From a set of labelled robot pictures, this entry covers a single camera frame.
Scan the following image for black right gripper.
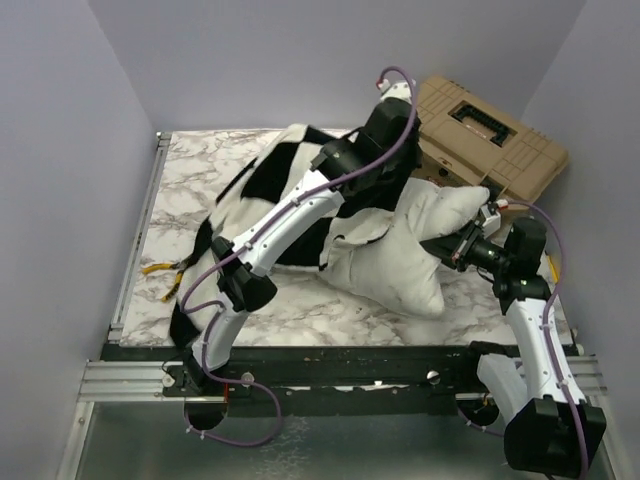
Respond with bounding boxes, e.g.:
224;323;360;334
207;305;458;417
419;219;512;275

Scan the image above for white pillow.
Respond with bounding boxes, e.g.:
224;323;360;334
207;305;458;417
319;178;489;319

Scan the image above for black and white checkered pillowcase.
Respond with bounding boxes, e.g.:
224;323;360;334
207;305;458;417
168;123;426;349

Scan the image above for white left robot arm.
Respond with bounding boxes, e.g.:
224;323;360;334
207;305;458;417
180;134;407;395

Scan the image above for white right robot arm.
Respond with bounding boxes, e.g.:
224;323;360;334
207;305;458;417
421;218;606;479

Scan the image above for tan plastic toolbox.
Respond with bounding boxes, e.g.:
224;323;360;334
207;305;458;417
414;75;569;203

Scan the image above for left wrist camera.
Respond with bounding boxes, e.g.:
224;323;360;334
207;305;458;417
355;81;412;156

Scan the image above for yellow handled pliers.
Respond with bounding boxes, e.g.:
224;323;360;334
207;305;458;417
141;259;194;304

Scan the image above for black front mounting rail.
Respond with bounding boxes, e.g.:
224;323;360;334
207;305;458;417
99;341;519;426

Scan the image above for aluminium left side rail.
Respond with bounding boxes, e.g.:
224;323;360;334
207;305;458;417
105;132;172;344

